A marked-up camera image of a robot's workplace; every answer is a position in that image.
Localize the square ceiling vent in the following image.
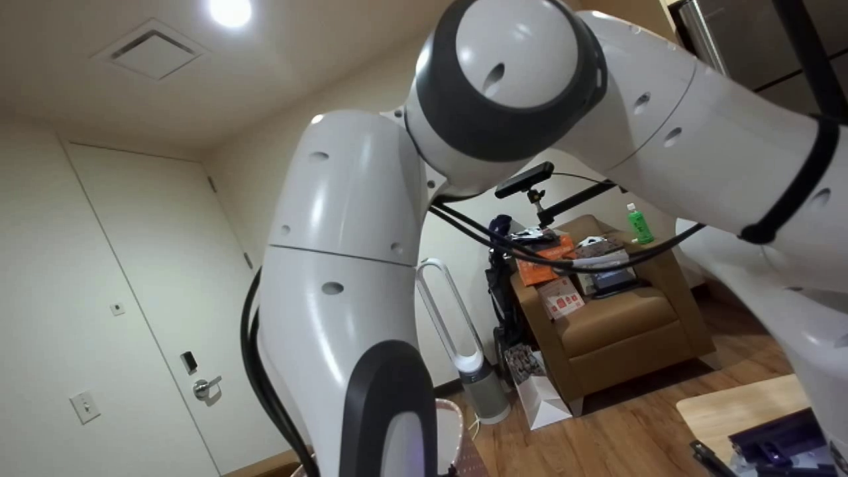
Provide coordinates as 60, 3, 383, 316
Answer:
92, 20, 205, 85

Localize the white bladeless tower fan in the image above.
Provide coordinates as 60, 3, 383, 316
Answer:
413, 255, 511, 426

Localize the white wall light switch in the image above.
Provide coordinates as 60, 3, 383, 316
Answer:
65, 390, 103, 426

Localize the green plastic bottle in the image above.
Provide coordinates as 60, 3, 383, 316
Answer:
622, 201, 658, 246

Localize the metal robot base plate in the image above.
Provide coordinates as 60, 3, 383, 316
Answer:
725, 409, 845, 477

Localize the round ceiling light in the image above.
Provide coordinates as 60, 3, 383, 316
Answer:
205, 0, 256, 34

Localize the black base cable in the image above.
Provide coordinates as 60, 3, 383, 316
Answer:
239, 264, 324, 477

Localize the orange box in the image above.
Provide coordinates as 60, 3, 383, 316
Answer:
515, 234, 578, 288

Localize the white box with red print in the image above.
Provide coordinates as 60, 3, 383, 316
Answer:
537, 279, 589, 324

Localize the stack of printed boxes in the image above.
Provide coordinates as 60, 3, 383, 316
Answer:
573, 234, 639, 299

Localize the silver door handle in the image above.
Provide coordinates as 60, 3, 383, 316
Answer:
191, 373, 226, 409

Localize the black equipment stand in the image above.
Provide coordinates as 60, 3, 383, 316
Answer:
483, 211, 533, 352

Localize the light wooden board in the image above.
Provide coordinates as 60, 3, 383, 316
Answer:
674, 372, 811, 464

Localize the white paper bag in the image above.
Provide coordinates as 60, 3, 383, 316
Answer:
515, 369, 576, 433

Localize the black stereo camera bar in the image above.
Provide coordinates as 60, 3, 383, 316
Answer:
491, 160, 556, 201

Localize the dark framed window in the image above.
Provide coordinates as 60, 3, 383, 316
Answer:
659, 0, 848, 126

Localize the pink polka dot fabric basket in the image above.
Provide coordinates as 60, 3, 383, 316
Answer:
431, 395, 470, 477

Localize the white room door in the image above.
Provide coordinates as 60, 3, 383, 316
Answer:
60, 141, 297, 475

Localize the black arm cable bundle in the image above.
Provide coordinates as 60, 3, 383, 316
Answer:
429, 198, 707, 276

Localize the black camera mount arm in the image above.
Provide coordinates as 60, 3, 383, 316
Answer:
528, 181, 617, 231

